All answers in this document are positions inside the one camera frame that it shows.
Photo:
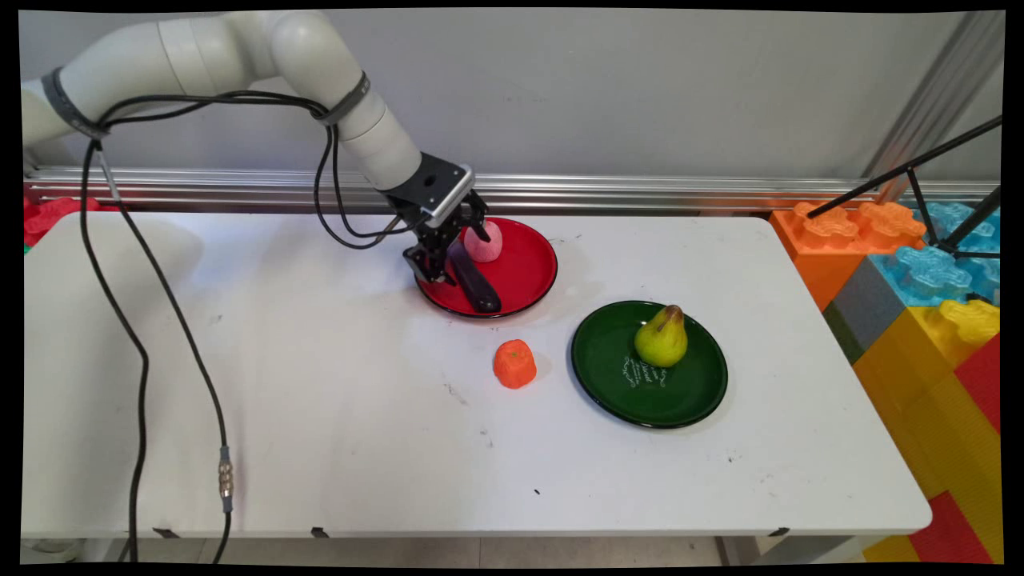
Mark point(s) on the pink toy peach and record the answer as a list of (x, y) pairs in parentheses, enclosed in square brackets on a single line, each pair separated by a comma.
[(486, 248)]

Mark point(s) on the green plate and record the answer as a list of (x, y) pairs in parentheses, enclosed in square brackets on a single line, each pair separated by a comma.
[(616, 360)]

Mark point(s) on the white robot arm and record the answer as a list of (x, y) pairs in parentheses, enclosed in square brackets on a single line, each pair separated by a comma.
[(240, 48)]

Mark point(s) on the grey giant building block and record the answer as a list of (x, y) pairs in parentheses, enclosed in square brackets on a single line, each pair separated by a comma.
[(864, 308)]

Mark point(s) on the black tripod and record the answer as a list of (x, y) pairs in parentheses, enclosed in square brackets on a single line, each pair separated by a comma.
[(912, 170)]

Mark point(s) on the aluminium wall rail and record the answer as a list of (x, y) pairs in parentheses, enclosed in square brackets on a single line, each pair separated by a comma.
[(640, 192)]

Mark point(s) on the orange toy tangerine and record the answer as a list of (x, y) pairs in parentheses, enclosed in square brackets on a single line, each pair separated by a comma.
[(515, 365)]

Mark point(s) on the yellow-green toy pear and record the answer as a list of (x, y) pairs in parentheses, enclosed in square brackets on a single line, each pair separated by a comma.
[(661, 342)]

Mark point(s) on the red flat toy block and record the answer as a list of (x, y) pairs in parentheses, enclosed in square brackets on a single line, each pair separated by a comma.
[(52, 214)]

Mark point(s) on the purple toy eggplant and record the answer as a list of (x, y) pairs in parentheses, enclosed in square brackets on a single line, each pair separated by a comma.
[(476, 282)]

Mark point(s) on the blue giant building block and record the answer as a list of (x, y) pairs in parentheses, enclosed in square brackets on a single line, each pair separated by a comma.
[(928, 276)]

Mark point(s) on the red plate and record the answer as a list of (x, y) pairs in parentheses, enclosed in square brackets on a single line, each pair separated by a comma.
[(524, 264)]

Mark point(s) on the red giant building block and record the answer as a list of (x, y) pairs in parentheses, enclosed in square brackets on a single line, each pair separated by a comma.
[(956, 536)]

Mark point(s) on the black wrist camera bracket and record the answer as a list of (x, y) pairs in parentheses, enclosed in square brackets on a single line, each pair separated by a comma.
[(432, 186)]

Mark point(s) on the grey table leg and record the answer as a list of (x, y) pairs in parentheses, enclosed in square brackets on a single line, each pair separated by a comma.
[(792, 550)]

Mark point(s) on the orange giant building block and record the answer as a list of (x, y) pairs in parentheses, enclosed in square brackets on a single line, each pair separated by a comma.
[(824, 248)]

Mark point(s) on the yellow giant building block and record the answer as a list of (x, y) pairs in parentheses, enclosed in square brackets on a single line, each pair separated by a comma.
[(920, 400)]

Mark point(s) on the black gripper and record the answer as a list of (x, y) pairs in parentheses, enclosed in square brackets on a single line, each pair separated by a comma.
[(444, 224)]

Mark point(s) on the aluminium diagonal post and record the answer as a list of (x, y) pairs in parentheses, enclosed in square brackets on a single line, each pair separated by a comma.
[(940, 96)]

